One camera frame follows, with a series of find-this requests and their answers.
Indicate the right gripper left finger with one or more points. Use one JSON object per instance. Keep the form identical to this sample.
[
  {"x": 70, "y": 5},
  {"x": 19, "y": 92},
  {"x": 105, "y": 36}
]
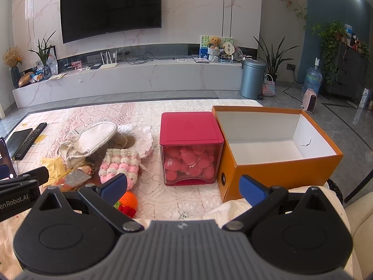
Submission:
[{"x": 101, "y": 199}]

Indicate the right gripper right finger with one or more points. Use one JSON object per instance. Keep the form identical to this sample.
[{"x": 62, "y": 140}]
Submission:
[{"x": 264, "y": 201}]

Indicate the orange crochet carrot toy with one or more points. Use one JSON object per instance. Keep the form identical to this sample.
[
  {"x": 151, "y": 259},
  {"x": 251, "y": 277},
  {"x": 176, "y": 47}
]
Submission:
[{"x": 127, "y": 204}]

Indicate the pink white crochet pouch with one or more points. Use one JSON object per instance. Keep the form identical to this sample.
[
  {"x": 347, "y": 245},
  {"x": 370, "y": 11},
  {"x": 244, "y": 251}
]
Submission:
[{"x": 120, "y": 161}]

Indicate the silver yellow snack packet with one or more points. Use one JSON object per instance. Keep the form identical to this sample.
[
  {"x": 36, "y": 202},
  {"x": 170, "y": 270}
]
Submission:
[{"x": 75, "y": 177}]

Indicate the brown plush towel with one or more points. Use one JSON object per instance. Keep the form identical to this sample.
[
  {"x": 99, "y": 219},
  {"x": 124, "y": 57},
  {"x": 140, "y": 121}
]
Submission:
[{"x": 122, "y": 141}]

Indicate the cream canvas bag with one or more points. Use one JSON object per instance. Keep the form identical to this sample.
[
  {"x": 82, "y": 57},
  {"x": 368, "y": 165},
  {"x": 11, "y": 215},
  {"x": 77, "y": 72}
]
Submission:
[{"x": 78, "y": 147}]

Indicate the white lace cloth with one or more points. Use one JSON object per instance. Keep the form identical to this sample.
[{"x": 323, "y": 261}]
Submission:
[{"x": 144, "y": 138}]

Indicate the yellow cleaning cloth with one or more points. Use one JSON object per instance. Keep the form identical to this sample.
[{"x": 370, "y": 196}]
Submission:
[{"x": 56, "y": 169}]

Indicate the orange cardboard box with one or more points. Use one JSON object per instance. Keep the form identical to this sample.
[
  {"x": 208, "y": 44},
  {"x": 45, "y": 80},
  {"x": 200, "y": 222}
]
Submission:
[{"x": 275, "y": 146}]

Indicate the black remote control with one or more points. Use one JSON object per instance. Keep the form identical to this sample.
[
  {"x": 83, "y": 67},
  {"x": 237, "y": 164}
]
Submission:
[{"x": 29, "y": 141}]

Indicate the red lidded storage box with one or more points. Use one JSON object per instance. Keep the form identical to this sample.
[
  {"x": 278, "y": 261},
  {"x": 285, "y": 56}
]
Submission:
[{"x": 191, "y": 144}]

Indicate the pink space heater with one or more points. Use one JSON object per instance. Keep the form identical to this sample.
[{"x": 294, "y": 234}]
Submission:
[{"x": 309, "y": 100}]

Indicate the pastel woven handbag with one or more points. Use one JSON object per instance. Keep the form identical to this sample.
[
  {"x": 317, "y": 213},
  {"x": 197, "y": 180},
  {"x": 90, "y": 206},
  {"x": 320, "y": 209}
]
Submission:
[{"x": 269, "y": 86}]

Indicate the white wifi router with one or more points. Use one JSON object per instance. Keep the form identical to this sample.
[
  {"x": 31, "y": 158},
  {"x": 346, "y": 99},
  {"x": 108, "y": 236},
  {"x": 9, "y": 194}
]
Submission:
[{"x": 107, "y": 61}]

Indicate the blue metal trash bin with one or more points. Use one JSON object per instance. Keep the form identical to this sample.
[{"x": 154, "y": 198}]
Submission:
[{"x": 252, "y": 78}]

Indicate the blue water jug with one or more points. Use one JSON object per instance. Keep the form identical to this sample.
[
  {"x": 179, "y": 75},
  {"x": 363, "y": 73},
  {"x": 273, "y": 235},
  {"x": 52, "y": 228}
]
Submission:
[{"x": 313, "y": 78}]

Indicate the dried yellow flowers vase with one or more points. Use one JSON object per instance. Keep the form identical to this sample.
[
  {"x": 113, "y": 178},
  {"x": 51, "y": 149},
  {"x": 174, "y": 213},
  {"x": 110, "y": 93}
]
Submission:
[{"x": 12, "y": 58}]

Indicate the potted long leaf plant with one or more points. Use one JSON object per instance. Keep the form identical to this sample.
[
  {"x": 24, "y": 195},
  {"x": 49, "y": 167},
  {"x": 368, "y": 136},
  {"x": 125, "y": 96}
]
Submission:
[{"x": 274, "y": 57}]

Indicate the green plant in vase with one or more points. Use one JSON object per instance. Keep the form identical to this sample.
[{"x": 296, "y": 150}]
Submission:
[{"x": 43, "y": 51}]

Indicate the white round hand fan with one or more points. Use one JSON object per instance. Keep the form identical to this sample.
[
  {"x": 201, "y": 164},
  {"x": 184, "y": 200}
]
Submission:
[{"x": 228, "y": 48}]

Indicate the dark cabinet with plants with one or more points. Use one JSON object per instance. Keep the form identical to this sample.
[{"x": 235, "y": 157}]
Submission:
[{"x": 344, "y": 62}]

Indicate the small teddy bear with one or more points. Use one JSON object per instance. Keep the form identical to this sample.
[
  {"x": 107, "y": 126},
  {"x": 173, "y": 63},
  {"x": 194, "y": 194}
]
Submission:
[{"x": 214, "y": 42}]

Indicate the wall mounted television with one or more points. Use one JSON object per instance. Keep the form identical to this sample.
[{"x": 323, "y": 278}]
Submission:
[{"x": 87, "y": 18}]

